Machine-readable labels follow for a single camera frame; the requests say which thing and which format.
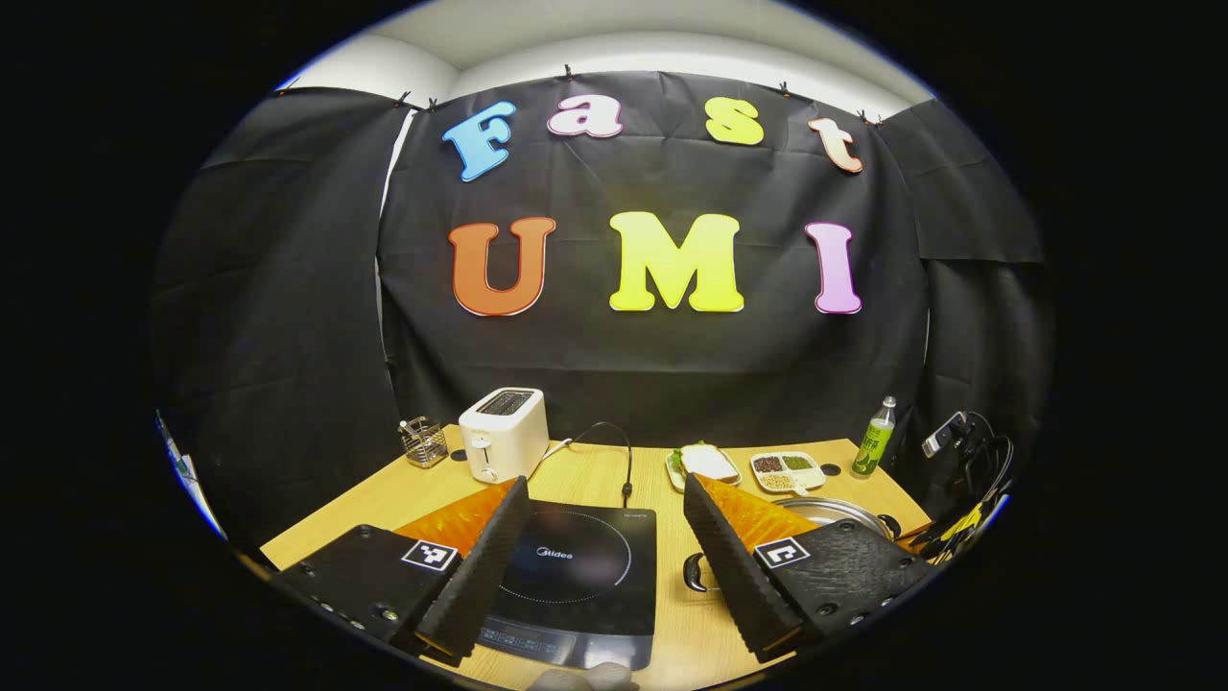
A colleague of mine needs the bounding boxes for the black power cable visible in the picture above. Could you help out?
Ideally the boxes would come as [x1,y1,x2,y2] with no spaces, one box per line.
[558,421,634,508]

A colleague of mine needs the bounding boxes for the steel pot with black handles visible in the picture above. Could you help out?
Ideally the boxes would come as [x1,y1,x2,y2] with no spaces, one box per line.
[683,495,905,594]

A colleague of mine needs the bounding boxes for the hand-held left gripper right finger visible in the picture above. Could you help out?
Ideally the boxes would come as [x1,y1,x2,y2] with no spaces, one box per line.
[683,472,946,665]

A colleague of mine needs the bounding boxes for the small wire basket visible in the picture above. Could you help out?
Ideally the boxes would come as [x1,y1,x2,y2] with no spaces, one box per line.
[398,417,449,469]

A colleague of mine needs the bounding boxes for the pale green sandwich plate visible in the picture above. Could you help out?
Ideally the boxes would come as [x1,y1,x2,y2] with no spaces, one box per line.
[666,443,743,493]

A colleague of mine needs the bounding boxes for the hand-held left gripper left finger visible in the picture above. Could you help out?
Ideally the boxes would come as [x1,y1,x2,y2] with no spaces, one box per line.
[272,475,531,668]

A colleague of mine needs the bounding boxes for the white divided grain dish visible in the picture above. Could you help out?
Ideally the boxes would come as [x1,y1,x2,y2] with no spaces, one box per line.
[750,450,827,496]

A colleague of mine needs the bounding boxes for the white bread sandwich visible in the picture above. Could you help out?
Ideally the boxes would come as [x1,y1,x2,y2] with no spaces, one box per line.
[679,443,738,481]

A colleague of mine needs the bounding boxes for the white toaster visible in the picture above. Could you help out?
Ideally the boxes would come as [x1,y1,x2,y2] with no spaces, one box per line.
[458,387,551,484]

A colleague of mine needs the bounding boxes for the green drink bottle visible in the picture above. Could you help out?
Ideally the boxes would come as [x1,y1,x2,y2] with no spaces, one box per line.
[850,395,898,480]

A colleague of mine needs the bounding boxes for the black induction cooktop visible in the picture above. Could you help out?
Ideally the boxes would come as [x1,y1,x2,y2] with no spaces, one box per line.
[475,499,659,671]

